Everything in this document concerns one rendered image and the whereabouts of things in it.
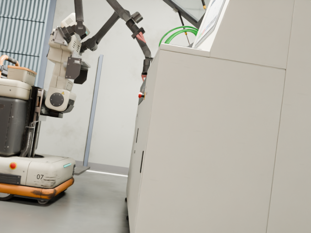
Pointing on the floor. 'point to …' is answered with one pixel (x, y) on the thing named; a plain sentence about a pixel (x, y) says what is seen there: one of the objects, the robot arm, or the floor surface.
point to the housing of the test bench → (294, 134)
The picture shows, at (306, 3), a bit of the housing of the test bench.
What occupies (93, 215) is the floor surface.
